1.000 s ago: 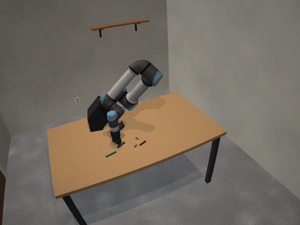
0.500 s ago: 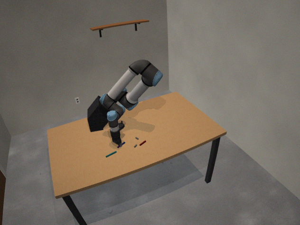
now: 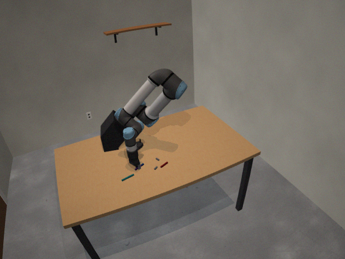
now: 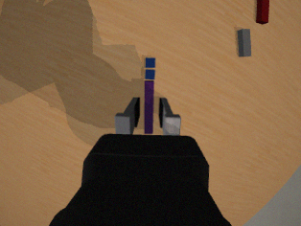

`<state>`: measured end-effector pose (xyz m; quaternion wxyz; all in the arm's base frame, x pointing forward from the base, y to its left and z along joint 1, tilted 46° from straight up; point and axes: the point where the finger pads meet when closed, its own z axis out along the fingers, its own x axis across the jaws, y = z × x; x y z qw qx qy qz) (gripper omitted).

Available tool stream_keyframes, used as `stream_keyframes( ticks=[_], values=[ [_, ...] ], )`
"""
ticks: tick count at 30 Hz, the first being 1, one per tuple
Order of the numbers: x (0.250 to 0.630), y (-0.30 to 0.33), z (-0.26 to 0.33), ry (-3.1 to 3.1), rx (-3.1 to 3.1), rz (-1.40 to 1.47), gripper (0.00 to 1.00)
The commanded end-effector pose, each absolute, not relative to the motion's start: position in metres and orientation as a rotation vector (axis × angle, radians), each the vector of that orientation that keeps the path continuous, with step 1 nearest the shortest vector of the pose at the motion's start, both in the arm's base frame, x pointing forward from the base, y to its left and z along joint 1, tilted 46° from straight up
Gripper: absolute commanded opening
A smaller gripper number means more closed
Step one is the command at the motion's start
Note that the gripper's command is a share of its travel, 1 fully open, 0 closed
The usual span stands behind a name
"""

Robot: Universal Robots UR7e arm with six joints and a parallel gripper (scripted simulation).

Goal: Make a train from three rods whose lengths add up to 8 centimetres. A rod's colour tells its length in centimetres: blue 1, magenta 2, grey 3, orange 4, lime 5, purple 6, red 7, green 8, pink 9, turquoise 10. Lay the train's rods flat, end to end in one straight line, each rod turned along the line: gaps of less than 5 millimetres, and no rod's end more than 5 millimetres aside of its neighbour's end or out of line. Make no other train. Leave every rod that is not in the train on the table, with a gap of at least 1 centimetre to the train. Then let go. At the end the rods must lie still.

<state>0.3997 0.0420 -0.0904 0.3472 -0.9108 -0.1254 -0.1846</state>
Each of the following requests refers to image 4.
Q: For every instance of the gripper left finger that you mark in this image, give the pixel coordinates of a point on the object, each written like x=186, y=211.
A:
x=125, y=122

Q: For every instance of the small blue cube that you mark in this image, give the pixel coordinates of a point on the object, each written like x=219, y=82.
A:
x=150, y=74
x=150, y=62

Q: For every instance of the dark red rod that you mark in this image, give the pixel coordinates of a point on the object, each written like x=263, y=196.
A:
x=262, y=11

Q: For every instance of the grey rod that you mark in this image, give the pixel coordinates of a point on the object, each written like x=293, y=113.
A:
x=244, y=43

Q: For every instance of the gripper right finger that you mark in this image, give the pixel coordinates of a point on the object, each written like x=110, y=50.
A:
x=167, y=119

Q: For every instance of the purple rod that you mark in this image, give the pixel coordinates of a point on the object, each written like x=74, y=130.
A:
x=148, y=116

